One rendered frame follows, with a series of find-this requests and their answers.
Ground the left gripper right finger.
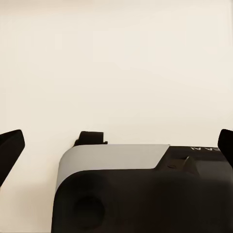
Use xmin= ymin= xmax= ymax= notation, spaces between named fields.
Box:
xmin=217 ymin=129 xmax=233 ymax=168

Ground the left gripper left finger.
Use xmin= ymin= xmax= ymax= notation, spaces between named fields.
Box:
xmin=0 ymin=129 xmax=25 ymax=187

